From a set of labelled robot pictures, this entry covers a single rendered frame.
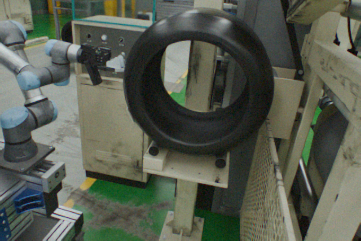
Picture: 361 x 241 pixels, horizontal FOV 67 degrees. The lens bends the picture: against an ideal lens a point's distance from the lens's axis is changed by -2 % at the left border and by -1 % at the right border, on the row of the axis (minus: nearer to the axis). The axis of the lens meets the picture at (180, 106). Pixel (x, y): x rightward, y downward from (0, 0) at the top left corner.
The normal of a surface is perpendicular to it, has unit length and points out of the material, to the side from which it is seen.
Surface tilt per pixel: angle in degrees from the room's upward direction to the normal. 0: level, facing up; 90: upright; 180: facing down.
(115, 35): 90
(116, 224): 0
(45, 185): 90
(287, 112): 90
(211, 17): 43
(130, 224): 0
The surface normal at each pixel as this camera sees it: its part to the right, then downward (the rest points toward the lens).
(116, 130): -0.18, 0.43
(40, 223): 0.08, -0.91
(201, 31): -0.17, 0.22
